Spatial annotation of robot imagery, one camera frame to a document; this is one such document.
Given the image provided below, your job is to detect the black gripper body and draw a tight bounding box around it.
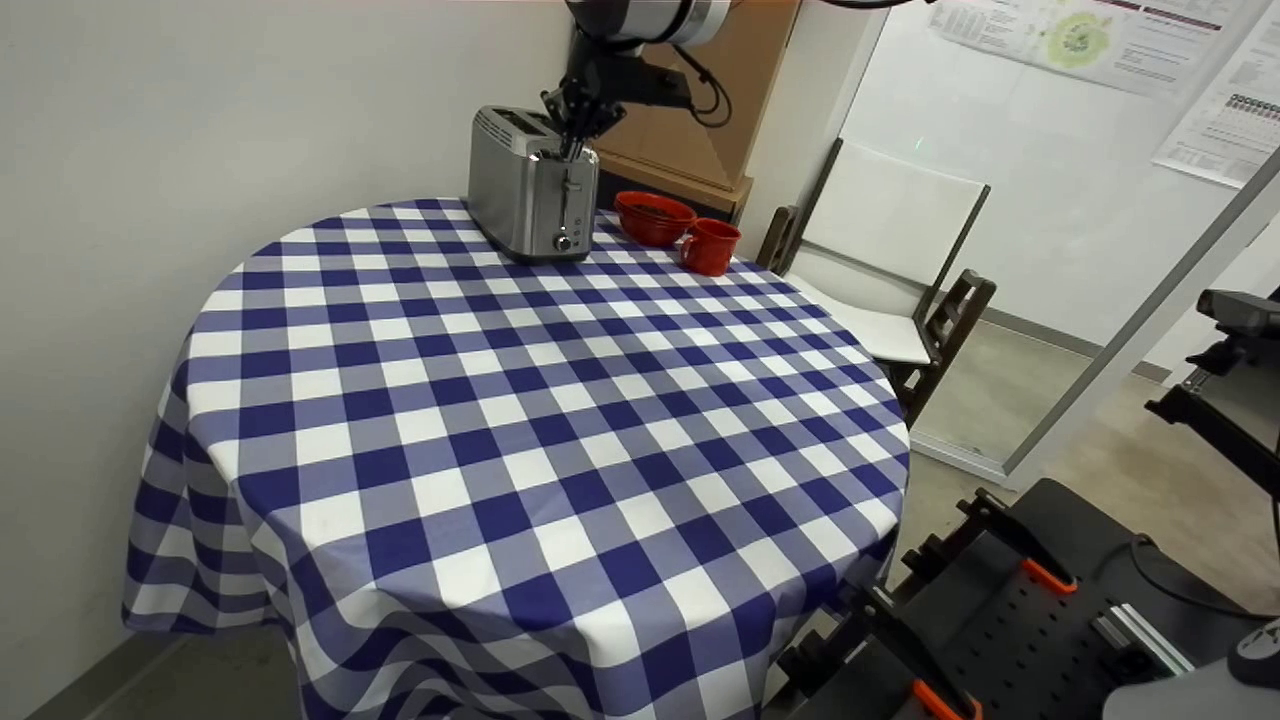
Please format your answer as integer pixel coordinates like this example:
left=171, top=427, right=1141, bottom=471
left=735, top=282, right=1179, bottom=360
left=555, top=31, right=694, bottom=129

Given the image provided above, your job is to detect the silver metal toaster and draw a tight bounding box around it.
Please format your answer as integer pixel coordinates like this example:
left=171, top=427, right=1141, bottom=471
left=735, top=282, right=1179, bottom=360
left=468, top=104, right=599, bottom=261

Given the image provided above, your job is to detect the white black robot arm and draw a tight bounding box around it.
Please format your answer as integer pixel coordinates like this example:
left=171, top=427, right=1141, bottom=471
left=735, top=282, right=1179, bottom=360
left=544, top=0, right=734, bottom=154

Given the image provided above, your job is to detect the black orange robot base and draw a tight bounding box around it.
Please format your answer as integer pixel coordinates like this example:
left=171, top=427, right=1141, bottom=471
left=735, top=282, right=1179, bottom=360
left=784, top=480, right=1276, bottom=720

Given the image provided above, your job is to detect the red bowl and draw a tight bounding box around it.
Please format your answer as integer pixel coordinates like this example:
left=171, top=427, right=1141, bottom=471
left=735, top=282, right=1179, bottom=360
left=613, top=194, right=698, bottom=248

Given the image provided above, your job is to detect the brown cardboard board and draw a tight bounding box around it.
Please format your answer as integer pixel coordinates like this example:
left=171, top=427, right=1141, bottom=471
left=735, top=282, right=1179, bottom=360
left=588, top=0, right=802, bottom=207

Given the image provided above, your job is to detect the red cup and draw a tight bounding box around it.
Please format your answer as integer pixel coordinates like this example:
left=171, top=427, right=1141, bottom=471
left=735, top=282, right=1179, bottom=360
left=680, top=215, right=740, bottom=277

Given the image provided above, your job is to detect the white folding chair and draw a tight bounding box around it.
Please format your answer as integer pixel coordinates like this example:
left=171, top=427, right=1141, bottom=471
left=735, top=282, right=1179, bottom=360
left=755, top=142, right=995, bottom=422

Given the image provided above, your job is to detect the blue white checkered tablecloth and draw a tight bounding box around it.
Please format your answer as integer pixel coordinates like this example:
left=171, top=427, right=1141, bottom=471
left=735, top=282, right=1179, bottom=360
left=123, top=200, right=913, bottom=720

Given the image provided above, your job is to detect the white poster board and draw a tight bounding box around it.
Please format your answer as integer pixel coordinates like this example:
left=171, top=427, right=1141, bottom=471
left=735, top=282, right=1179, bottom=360
left=845, top=0, right=1276, bottom=343

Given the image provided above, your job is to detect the grey metal pole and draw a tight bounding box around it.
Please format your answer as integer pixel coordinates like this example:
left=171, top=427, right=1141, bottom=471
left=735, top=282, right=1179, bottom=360
left=1004, top=149, right=1280, bottom=488

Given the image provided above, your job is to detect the black equipment stand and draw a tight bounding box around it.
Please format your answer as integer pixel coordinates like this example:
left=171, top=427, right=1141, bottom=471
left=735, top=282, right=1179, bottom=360
left=1148, top=287, right=1280, bottom=534

